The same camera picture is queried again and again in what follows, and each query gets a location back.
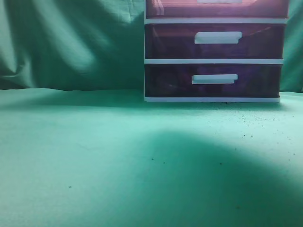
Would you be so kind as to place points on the green cloth backdrop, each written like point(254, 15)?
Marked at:
point(79, 147)

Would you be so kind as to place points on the translucent red drawer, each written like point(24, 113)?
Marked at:
point(212, 80)
point(214, 41)
point(216, 8)

